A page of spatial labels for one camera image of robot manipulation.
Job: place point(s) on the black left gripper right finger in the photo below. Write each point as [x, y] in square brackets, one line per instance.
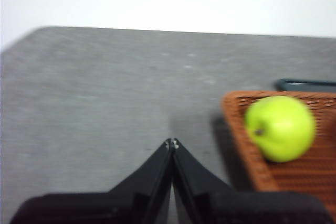
[225, 208]

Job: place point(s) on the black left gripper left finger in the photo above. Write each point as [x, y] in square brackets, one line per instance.
[126, 205]

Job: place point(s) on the brown woven wicker basket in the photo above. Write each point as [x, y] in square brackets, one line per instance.
[302, 179]

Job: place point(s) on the green apple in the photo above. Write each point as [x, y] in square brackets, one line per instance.
[282, 129]

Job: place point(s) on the black flat tray board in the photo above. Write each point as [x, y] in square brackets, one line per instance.
[302, 85]

